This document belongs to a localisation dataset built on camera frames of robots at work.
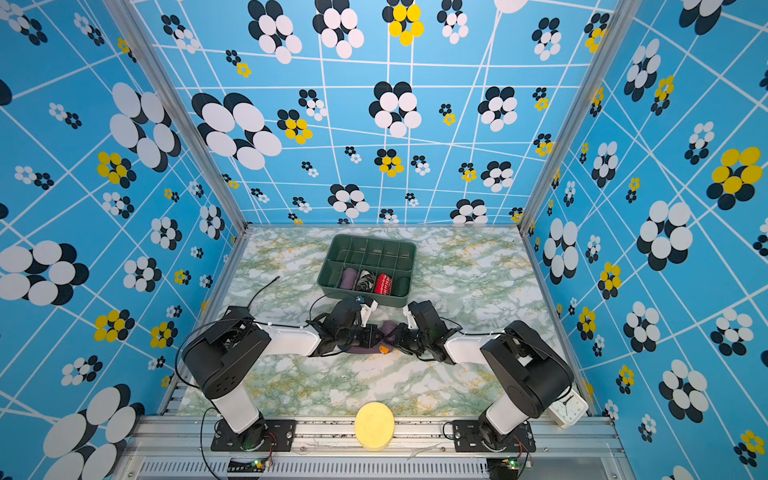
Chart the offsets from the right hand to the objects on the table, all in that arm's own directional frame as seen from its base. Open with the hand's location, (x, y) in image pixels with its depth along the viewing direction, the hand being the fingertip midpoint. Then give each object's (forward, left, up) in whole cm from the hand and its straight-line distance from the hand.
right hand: (387, 341), depth 88 cm
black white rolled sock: (+18, +7, +5) cm, 20 cm away
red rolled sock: (+17, +2, +4) cm, 18 cm away
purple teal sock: (+2, 0, +3) cm, 4 cm away
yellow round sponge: (-23, +2, +2) cm, 23 cm away
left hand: (+1, 0, 0) cm, 1 cm away
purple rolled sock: (+19, +13, +4) cm, 24 cm away
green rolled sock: (+17, -4, +5) cm, 18 cm away
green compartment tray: (+28, -2, +5) cm, 28 cm away
